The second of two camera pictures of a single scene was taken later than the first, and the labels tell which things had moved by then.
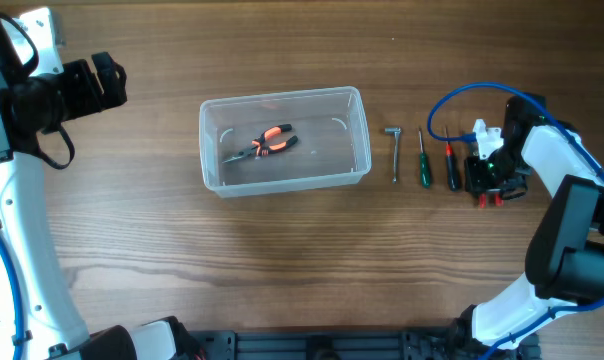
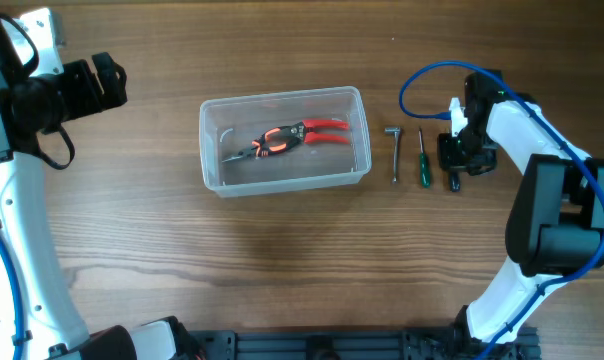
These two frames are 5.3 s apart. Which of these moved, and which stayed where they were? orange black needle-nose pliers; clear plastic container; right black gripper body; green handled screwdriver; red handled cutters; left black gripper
Moved: red handled cutters; right black gripper body
Stayed: orange black needle-nose pliers; green handled screwdriver; clear plastic container; left black gripper
